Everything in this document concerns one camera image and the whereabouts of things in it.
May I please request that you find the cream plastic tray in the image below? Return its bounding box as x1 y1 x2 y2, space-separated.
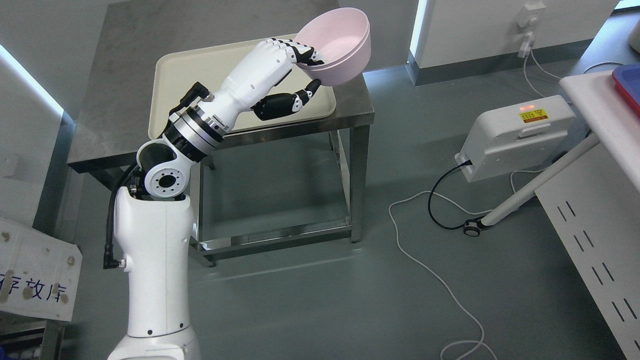
147 39 337 140

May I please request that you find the white cable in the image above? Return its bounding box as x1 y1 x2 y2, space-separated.
388 167 548 360

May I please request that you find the stainless steel table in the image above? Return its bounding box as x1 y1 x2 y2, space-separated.
67 0 375 267

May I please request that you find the black power cable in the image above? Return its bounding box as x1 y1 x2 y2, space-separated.
428 160 488 231

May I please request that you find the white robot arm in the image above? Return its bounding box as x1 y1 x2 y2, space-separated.
104 83 268 360

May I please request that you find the white sign board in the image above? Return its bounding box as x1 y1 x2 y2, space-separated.
0 218 83 322

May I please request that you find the white wall outlet plug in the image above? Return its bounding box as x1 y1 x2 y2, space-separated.
517 2 623 98

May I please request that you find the white perforated cabinet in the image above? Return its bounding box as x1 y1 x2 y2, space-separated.
535 145 640 360

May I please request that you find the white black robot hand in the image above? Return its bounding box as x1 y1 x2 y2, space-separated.
198 38 325 133

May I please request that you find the white table top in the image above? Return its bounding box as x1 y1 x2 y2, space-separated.
559 70 640 189

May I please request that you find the blue red tray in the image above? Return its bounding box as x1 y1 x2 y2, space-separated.
611 63 640 117

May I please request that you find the white device box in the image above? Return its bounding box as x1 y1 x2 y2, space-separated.
454 95 577 183

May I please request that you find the pink bowl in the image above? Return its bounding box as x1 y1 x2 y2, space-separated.
294 7 371 87

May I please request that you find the metal shelf rack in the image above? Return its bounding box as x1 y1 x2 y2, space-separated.
0 311 66 360

